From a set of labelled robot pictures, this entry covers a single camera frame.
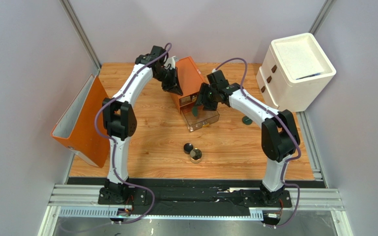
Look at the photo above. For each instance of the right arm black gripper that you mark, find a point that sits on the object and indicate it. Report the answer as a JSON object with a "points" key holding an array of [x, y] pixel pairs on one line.
{"points": [[209, 97]]}

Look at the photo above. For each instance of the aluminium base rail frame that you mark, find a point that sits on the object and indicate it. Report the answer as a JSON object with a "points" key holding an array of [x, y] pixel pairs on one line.
{"points": [[223, 188]]}

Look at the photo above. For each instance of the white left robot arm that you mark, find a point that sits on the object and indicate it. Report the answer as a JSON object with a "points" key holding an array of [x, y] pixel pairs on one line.
{"points": [[120, 123]]}

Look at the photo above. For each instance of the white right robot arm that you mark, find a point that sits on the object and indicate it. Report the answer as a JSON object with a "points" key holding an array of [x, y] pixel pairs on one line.
{"points": [[279, 135]]}

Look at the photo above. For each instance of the white foam drawer cabinet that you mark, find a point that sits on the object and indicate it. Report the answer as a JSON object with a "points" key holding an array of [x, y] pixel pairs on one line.
{"points": [[294, 72]]}

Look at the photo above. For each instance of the orange ring binder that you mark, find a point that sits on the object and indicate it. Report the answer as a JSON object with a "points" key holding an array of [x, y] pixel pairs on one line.
{"points": [[75, 129]]}

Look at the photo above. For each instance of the orange drawer organizer box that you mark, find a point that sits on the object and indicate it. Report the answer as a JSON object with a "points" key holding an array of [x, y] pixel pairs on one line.
{"points": [[190, 79]]}

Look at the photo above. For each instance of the dark green round compact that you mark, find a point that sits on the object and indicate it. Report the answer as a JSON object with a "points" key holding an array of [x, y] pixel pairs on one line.
{"points": [[195, 111]]}

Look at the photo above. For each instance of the gold lidded cream jar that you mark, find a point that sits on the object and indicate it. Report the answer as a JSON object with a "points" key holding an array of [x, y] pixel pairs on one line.
{"points": [[195, 155]]}

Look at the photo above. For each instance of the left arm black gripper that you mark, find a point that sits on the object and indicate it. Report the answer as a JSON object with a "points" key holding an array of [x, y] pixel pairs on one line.
{"points": [[174, 84]]}

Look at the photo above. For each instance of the small black round jar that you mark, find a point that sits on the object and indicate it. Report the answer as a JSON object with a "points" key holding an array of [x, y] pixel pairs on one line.
{"points": [[187, 148]]}

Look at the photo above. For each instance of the clear plastic drawer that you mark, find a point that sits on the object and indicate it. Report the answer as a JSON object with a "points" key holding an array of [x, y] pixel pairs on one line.
{"points": [[204, 119]]}

